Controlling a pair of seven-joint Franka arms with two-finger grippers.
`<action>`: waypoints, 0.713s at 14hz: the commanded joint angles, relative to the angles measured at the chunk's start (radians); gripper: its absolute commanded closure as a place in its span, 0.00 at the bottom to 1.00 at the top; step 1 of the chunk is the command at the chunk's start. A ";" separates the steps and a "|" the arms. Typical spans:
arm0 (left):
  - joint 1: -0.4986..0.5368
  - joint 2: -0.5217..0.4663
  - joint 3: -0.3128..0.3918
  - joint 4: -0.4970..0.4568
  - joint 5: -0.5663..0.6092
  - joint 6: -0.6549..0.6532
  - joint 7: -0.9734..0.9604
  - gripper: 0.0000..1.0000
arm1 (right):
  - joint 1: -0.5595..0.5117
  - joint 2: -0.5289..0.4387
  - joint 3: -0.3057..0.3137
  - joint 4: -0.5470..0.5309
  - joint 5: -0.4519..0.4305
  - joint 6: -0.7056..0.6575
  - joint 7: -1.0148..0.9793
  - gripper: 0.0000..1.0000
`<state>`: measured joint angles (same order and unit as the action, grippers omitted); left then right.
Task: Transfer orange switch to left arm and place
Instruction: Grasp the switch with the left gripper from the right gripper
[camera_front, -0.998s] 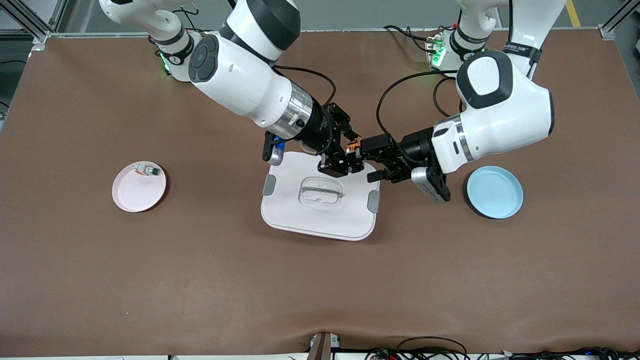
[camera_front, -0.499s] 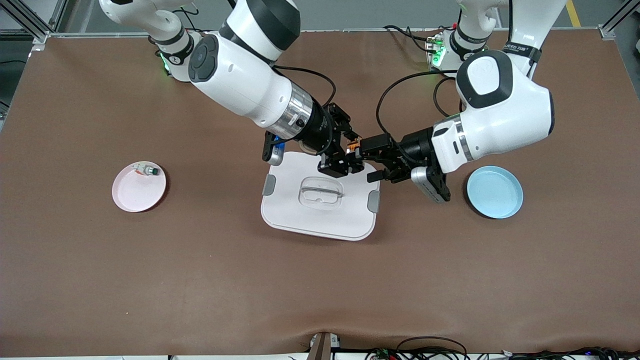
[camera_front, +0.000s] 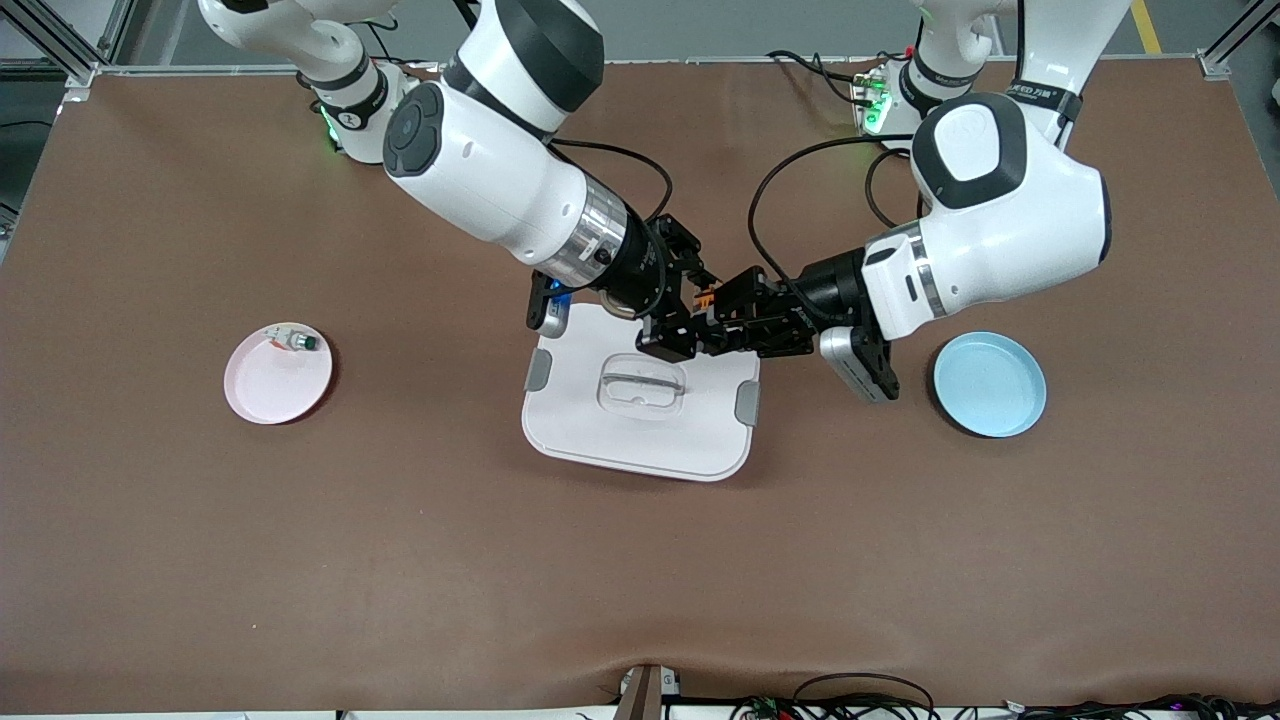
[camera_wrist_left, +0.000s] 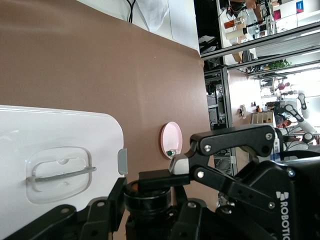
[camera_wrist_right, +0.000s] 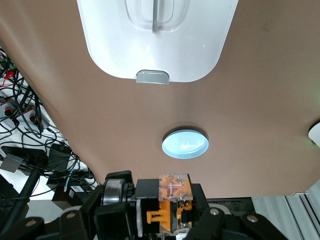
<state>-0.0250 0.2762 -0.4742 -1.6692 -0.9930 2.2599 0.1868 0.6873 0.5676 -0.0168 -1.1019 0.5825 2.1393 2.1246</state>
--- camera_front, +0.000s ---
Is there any pink box with white lid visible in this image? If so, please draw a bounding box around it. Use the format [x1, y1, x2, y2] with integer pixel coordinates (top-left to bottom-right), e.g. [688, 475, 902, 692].
[521, 303, 761, 483]

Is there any blue round plate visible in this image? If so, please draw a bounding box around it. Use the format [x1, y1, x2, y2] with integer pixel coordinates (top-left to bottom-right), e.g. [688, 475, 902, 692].
[933, 332, 1047, 439]

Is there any brown table mat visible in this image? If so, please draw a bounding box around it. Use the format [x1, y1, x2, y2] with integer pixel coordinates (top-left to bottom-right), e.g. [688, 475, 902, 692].
[0, 58, 1280, 713]

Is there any pink round plate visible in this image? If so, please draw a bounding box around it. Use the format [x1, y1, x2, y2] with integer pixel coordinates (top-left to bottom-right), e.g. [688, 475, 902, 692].
[224, 323, 334, 425]

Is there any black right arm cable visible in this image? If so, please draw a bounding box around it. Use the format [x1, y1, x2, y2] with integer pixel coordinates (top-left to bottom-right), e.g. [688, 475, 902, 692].
[550, 138, 673, 223]

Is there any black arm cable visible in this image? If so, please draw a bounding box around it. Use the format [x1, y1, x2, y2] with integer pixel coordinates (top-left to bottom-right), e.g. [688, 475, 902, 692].
[550, 138, 673, 223]
[748, 135, 936, 291]

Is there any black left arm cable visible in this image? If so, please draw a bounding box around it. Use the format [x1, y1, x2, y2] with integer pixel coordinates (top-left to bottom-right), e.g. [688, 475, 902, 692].
[748, 135, 936, 291]

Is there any black base cable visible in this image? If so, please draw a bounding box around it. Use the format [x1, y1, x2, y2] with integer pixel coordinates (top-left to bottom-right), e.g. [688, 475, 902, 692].
[768, 50, 881, 106]

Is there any small grey metal bracket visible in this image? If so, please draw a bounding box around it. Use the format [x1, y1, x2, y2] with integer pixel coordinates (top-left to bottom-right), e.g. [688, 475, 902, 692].
[615, 663, 683, 720]

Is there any black looped cable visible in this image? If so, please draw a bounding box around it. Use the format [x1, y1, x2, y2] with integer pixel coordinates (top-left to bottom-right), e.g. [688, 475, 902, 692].
[793, 672, 936, 720]

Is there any black cable bundle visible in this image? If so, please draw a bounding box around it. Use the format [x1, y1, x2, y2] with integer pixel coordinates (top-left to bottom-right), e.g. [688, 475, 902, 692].
[940, 693, 1280, 720]

